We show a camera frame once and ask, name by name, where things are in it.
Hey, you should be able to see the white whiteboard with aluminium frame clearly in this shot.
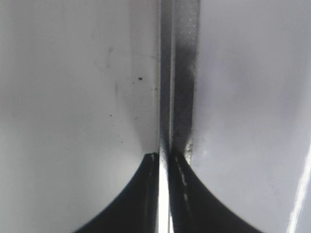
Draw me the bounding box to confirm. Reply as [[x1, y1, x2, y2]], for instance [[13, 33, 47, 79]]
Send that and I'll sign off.
[[156, 0, 311, 233]]

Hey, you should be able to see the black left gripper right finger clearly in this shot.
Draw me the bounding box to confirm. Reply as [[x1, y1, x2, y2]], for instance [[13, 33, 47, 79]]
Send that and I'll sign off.
[[168, 151, 260, 233]]

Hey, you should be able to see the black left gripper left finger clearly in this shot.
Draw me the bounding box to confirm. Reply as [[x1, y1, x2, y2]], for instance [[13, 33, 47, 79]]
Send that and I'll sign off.
[[77, 153, 159, 233]]

